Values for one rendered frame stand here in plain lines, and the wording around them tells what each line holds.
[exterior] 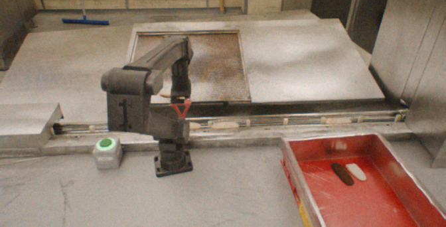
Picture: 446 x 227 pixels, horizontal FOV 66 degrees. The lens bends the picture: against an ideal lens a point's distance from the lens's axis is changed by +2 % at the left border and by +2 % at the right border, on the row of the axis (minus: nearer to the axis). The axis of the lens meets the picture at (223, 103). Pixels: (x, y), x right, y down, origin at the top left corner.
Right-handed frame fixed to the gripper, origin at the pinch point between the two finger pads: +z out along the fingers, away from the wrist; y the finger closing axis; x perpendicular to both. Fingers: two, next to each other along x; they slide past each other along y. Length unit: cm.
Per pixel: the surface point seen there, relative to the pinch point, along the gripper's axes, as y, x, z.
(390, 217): -40, -58, 11
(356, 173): -25, -55, 10
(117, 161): -16.4, 20.8, 7.9
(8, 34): 227, 179, 64
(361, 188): -30, -54, 11
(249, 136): -8.2, -23.1, 6.9
